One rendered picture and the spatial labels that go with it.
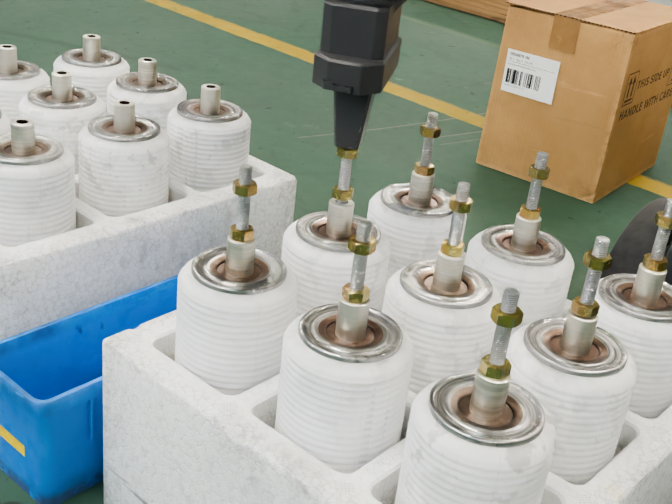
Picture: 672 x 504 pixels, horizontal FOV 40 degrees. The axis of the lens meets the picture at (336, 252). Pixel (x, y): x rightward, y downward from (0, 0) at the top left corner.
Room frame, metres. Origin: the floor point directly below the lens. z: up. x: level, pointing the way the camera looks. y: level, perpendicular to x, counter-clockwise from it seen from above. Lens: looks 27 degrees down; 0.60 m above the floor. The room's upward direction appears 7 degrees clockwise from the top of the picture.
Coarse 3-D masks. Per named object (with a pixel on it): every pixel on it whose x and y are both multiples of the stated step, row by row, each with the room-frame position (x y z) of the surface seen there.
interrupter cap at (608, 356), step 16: (544, 320) 0.62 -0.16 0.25; (560, 320) 0.62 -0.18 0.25; (528, 336) 0.59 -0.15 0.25; (544, 336) 0.60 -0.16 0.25; (560, 336) 0.61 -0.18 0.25; (608, 336) 0.61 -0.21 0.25; (544, 352) 0.58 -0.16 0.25; (560, 352) 0.58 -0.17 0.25; (592, 352) 0.59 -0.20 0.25; (608, 352) 0.59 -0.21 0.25; (624, 352) 0.59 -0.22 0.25; (560, 368) 0.56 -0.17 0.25; (576, 368) 0.56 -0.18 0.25; (592, 368) 0.56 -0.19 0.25; (608, 368) 0.56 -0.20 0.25
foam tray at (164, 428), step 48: (144, 336) 0.65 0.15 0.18; (144, 384) 0.60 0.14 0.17; (192, 384) 0.59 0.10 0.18; (144, 432) 0.60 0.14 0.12; (192, 432) 0.56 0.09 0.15; (240, 432) 0.54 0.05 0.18; (624, 432) 0.61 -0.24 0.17; (144, 480) 0.60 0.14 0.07; (192, 480) 0.56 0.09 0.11; (240, 480) 0.53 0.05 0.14; (288, 480) 0.50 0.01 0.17; (336, 480) 0.50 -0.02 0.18; (384, 480) 0.51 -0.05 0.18; (624, 480) 0.53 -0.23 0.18
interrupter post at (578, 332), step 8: (568, 312) 0.59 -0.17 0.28; (568, 320) 0.59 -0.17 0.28; (576, 320) 0.58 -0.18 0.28; (584, 320) 0.58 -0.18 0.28; (592, 320) 0.58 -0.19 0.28; (568, 328) 0.59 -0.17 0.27; (576, 328) 0.58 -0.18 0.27; (584, 328) 0.58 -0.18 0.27; (592, 328) 0.58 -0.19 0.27; (568, 336) 0.58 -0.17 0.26; (576, 336) 0.58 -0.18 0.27; (584, 336) 0.58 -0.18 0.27; (592, 336) 0.58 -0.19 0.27; (560, 344) 0.59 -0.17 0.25; (568, 344) 0.58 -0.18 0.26; (576, 344) 0.58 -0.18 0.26; (584, 344) 0.58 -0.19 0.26; (568, 352) 0.58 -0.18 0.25; (576, 352) 0.58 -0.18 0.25; (584, 352) 0.58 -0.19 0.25
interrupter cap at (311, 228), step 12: (312, 216) 0.76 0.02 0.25; (324, 216) 0.76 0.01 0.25; (360, 216) 0.77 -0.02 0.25; (300, 228) 0.73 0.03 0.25; (312, 228) 0.74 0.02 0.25; (324, 228) 0.75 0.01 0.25; (372, 228) 0.75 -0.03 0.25; (312, 240) 0.71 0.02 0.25; (324, 240) 0.71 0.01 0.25; (336, 240) 0.72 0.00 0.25
